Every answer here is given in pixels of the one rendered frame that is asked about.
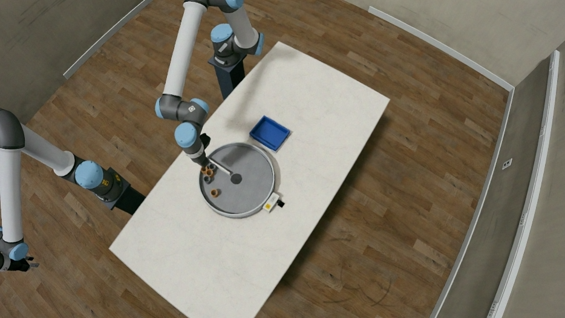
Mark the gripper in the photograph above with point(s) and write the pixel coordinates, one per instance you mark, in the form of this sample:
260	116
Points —
20	265
201	159

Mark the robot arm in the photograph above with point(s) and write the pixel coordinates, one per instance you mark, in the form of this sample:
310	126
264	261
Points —
11	194
182	53

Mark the steel bushing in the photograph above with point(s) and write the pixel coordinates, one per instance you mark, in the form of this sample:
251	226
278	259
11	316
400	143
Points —
214	168
204	179

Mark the grey turntable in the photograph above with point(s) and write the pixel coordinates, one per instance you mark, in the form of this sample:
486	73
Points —
245	187

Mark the blue crate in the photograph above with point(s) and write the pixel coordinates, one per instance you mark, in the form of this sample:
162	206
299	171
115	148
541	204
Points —
269	133

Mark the white control box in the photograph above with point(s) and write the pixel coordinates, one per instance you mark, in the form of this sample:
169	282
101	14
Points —
270	204

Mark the white table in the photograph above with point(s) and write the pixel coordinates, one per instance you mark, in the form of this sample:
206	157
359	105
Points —
309	132

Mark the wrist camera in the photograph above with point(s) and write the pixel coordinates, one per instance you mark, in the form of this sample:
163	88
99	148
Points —
205	141

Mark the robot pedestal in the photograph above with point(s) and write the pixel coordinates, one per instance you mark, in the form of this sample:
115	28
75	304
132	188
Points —
229	81
130	200

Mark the white wall socket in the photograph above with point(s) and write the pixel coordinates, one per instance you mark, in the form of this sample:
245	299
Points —
507	163

